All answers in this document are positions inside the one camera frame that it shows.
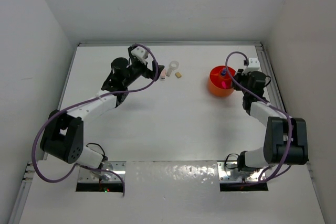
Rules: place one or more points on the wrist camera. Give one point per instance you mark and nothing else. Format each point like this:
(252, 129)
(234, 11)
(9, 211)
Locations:
(251, 65)
(139, 53)

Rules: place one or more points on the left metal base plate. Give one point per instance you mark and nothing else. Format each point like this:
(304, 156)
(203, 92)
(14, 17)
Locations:
(110, 176)

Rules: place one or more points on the aluminium table edge rail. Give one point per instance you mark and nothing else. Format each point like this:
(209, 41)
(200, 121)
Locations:
(170, 43)

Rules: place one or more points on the pink mini stapler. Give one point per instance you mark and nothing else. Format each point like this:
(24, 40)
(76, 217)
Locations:
(163, 75)

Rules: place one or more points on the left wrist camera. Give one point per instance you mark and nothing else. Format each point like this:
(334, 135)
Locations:
(139, 53)

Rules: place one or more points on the orange round organizer container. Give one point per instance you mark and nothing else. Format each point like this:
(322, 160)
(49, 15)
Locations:
(214, 83)

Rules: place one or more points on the yellow eraser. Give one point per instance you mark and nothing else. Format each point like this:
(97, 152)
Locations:
(178, 75)

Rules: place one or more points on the metal base plate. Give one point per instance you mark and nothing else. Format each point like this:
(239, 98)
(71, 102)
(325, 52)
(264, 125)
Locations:
(110, 176)
(229, 174)

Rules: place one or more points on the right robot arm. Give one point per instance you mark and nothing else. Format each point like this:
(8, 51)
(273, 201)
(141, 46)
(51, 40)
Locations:
(285, 138)

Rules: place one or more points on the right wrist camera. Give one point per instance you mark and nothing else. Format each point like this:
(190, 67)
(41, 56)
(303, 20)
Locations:
(251, 65)

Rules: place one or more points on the clear tape dispenser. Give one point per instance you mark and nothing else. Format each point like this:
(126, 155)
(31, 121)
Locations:
(172, 66)

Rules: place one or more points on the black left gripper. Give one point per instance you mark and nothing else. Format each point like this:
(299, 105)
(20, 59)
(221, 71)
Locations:
(147, 72)

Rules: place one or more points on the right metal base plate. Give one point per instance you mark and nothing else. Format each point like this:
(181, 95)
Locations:
(229, 174)

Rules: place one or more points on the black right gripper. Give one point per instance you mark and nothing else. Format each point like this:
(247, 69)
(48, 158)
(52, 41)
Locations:
(239, 75)

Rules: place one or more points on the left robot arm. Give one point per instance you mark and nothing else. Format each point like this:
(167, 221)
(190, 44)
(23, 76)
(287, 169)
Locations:
(63, 137)

